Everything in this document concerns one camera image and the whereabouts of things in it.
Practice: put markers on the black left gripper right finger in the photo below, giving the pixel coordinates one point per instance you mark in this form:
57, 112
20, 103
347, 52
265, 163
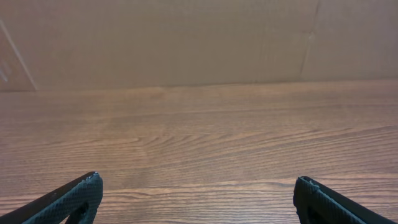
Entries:
318, 204

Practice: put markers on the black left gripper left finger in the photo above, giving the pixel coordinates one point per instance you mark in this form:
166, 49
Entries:
75, 202

